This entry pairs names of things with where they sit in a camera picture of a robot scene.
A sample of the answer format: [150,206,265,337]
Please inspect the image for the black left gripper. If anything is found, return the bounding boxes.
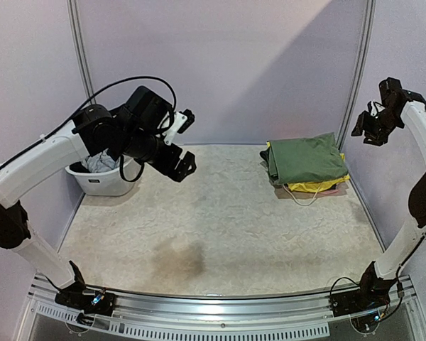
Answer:
[119,126,197,180]

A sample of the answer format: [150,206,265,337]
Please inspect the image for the green garment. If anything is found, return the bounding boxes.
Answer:
[259,132,347,185]

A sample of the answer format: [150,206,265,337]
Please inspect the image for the yellow shorts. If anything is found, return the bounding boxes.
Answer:
[266,141,351,193]

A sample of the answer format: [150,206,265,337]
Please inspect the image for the white drawstring cord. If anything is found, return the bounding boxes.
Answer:
[282,183,327,207]

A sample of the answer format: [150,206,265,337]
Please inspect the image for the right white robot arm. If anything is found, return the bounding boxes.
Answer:
[351,90,426,310]

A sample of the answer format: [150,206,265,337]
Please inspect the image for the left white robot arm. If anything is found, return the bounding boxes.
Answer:
[0,86,196,308]

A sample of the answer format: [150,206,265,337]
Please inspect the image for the white plastic laundry basket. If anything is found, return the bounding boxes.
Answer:
[65,166,135,197]

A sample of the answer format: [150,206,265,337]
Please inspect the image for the folded pink garment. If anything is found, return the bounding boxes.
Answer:
[275,185,339,200]

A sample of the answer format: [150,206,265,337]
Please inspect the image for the grey garment in basket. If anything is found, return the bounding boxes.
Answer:
[81,150,119,173]

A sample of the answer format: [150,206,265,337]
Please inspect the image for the black garment in basket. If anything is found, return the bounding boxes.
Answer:
[69,162,89,173]

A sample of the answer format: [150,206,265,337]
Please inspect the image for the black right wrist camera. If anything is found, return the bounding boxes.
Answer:
[378,77,402,107]

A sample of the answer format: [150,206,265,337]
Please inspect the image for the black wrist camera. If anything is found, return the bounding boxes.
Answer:
[124,86,195,146]
[378,77,402,107]

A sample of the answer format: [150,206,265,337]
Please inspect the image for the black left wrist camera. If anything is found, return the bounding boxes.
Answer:
[124,86,195,146]

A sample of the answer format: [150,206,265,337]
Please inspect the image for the right aluminium frame post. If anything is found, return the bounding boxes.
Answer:
[337,0,376,151]

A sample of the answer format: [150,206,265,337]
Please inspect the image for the aluminium frame post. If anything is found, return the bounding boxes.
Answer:
[337,0,376,151]
[66,0,94,98]

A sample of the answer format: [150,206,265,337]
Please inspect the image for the aluminium front rail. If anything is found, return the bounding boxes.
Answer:
[17,275,426,340]

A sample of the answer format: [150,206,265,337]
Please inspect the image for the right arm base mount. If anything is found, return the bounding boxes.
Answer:
[329,261,401,317]

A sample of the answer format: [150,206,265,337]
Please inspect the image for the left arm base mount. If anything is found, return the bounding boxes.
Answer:
[55,261,117,316]

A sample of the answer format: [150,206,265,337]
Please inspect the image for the left aluminium frame post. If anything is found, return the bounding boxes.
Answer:
[66,0,94,98]

